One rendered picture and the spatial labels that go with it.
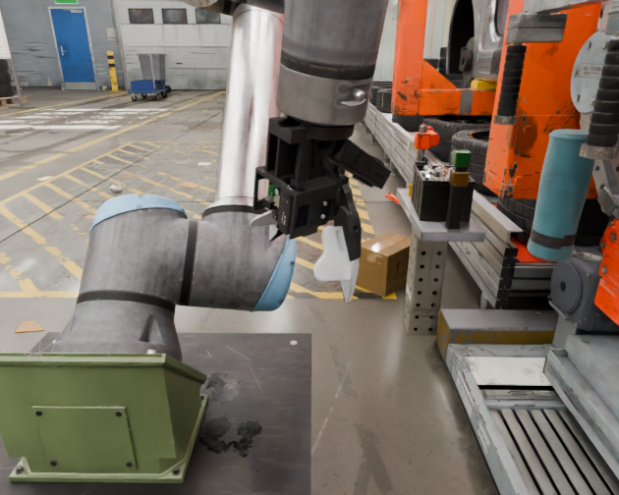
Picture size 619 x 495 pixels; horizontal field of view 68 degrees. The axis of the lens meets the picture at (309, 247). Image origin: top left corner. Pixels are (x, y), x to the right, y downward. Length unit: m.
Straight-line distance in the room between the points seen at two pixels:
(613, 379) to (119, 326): 1.01
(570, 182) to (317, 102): 0.69
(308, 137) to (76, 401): 0.48
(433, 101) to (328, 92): 2.81
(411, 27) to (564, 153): 2.27
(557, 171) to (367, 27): 0.67
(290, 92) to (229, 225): 0.38
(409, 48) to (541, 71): 1.93
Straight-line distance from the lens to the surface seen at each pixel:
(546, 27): 1.04
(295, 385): 0.91
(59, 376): 0.71
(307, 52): 0.43
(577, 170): 1.03
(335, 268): 0.50
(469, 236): 1.28
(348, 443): 1.22
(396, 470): 1.18
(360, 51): 0.43
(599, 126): 0.73
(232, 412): 0.86
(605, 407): 1.28
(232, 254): 0.76
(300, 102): 0.44
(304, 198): 0.46
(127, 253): 0.75
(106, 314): 0.73
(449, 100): 3.26
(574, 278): 1.33
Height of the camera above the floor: 0.87
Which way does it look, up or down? 23 degrees down
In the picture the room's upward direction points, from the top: straight up
